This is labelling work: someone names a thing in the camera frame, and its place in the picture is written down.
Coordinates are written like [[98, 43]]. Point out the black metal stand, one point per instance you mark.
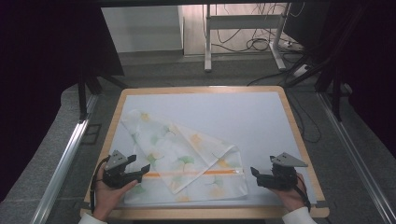
[[82, 93], [336, 93]]

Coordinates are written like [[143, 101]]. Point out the aluminium rail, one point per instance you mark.
[[358, 161], [62, 165]]

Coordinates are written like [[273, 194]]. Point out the wooden table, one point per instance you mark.
[[202, 213]]

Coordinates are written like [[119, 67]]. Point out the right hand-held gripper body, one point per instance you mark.
[[283, 174]]

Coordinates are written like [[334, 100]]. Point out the white metal stand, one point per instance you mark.
[[208, 37]]

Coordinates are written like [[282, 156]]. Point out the white power strip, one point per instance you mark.
[[291, 45], [301, 70]]

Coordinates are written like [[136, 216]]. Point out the dark curtain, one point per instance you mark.
[[373, 68], [37, 77]]

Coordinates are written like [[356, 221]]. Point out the white table mat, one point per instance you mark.
[[236, 118]]

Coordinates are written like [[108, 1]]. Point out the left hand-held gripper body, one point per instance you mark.
[[115, 169]]

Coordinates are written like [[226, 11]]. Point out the person's left hand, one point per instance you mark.
[[109, 199]]

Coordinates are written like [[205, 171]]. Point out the white panel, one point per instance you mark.
[[140, 28]]

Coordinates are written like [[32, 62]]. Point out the person's right hand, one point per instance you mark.
[[289, 197]]

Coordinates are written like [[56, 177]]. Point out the leaf print pillowcase orange zipper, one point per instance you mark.
[[174, 149]]

